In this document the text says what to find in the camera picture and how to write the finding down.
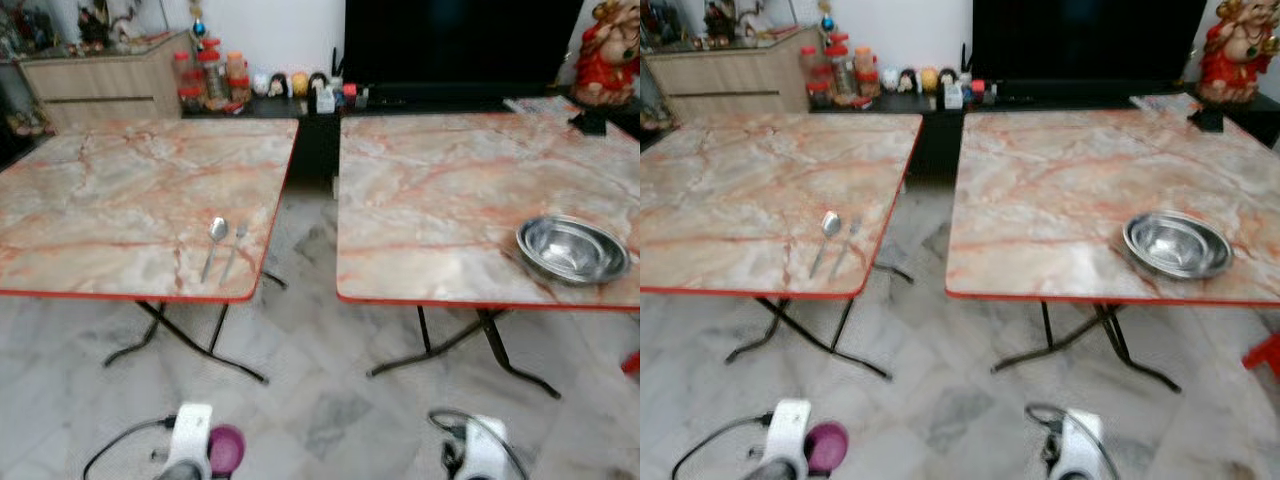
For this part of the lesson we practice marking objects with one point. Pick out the purple plastic cup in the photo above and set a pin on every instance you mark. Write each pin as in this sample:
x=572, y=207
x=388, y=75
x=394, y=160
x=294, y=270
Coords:
x=228, y=450
x=828, y=447

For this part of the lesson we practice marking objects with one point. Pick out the small steel bowl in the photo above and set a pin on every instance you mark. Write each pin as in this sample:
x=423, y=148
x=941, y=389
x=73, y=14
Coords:
x=565, y=248
x=1172, y=243

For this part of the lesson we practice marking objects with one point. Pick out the large steel bowl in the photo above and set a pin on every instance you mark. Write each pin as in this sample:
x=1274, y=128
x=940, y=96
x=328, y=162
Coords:
x=1180, y=275
x=575, y=280

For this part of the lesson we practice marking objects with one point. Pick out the marble top folding table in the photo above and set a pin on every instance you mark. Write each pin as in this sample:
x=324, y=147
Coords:
x=740, y=195
x=120, y=200
x=440, y=200
x=1050, y=200

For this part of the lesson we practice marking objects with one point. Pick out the red plastic stool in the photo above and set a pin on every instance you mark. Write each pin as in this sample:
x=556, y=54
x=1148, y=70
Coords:
x=1265, y=355
x=632, y=365

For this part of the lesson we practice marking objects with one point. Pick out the black table clamp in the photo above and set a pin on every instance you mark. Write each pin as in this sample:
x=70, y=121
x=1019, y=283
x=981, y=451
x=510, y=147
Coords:
x=1207, y=120
x=590, y=124

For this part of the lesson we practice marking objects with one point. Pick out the printed magazine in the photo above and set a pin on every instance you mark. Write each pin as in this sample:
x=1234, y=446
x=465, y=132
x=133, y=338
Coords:
x=540, y=106
x=1165, y=103

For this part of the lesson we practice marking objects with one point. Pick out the red laughing buddha statue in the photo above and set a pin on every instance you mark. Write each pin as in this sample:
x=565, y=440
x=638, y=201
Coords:
x=1235, y=60
x=600, y=65

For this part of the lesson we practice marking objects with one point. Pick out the light wood cabinet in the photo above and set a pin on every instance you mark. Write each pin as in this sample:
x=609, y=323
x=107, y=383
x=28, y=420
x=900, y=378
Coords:
x=740, y=85
x=100, y=90

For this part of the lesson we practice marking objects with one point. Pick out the steel spoon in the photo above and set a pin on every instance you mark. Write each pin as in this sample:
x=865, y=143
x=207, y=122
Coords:
x=830, y=223
x=218, y=229

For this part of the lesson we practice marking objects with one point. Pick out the steel fork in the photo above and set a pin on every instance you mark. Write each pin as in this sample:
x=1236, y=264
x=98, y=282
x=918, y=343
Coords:
x=853, y=228
x=240, y=232

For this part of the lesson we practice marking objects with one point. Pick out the short clear jar red lid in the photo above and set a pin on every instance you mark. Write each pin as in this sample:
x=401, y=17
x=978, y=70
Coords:
x=240, y=90
x=191, y=99
x=819, y=94
x=870, y=85

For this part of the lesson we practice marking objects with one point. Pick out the slim clear jar red lid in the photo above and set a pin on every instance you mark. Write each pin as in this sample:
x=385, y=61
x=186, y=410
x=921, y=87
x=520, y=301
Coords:
x=809, y=63
x=837, y=39
x=181, y=68
x=209, y=44

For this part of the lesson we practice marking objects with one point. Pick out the large clear jar red lid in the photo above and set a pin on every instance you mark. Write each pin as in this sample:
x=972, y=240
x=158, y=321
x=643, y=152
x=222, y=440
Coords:
x=841, y=72
x=211, y=78

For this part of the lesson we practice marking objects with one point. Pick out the black television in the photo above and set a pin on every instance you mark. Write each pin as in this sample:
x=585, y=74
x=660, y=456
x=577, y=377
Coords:
x=1090, y=40
x=460, y=40

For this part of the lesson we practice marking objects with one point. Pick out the blue globe trophy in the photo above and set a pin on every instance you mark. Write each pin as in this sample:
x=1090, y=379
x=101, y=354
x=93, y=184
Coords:
x=826, y=28
x=196, y=32

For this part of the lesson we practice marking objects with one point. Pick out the orange lid snack jar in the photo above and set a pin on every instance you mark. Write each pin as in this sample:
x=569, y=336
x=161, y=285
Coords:
x=864, y=59
x=236, y=64

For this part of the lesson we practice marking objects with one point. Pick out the white round doll figurine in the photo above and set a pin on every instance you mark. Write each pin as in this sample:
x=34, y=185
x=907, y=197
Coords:
x=889, y=81
x=261, y=85

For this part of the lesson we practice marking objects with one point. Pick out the black hair doll figurine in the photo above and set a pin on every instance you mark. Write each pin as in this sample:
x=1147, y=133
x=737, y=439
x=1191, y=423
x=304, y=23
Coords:
x=319, y=83
x=907, y=81
x=948, y=79
x=280, y=85

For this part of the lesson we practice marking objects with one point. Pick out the black TV console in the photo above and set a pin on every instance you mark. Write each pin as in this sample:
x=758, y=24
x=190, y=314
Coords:
x=940, y=145
x=315, y=150

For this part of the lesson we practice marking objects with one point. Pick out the yellow round doll figurine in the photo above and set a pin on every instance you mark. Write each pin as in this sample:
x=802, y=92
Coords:
x=299, y=84
x=929, y=80

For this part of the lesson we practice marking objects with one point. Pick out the small white box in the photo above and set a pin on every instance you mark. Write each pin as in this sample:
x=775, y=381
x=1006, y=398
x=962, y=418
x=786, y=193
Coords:
x=326, y=99
x=953, y=96

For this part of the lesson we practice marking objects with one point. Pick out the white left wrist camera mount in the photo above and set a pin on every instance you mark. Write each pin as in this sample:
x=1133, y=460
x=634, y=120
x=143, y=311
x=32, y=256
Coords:
x=190, y=435
x=788, y=430

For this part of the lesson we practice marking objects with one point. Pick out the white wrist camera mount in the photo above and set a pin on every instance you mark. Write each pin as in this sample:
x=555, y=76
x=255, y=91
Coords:
x=788, y=430
x=1080, y=450
x=190, y=435
x=483, y=455

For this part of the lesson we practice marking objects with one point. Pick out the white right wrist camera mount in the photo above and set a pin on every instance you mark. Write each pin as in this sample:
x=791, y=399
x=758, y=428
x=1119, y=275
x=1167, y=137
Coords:
x=483, y=455
x=1080, y=450

